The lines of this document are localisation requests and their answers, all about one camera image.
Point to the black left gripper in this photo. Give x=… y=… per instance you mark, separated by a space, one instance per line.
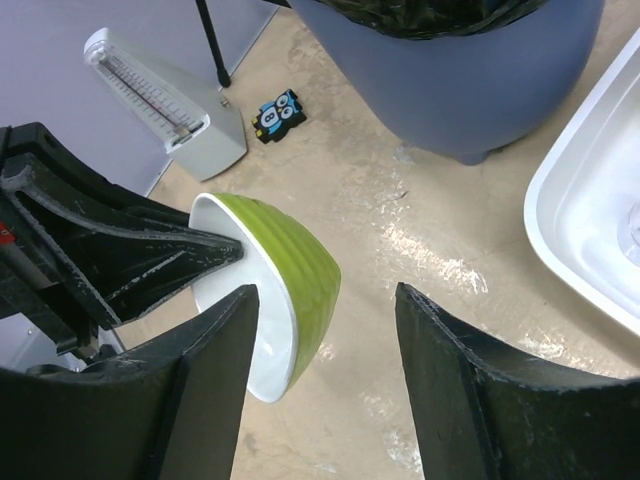
x=40 y=250

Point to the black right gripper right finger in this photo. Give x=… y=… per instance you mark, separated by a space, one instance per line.
x=483 y=409

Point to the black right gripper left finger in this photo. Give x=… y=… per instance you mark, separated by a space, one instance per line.
x=169 y=408

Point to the small white green bowl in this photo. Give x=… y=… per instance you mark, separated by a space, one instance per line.
x=298 y=285

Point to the clear wine glass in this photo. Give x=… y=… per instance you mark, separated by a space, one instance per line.
x=628 y=234

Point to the white metronome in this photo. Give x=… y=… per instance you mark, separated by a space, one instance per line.
x=199 y=128

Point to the blue owl number magnet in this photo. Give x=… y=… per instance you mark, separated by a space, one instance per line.
x=276 y=118

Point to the black music stand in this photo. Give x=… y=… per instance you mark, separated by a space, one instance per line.
x=205 y=18

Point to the white plastic tub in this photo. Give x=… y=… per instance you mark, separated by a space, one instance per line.
x=586 y=183

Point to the blue trash bin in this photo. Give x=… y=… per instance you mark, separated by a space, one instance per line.
x=463 y=96

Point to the black trash bag liner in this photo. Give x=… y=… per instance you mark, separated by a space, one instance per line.
x=428 y=19

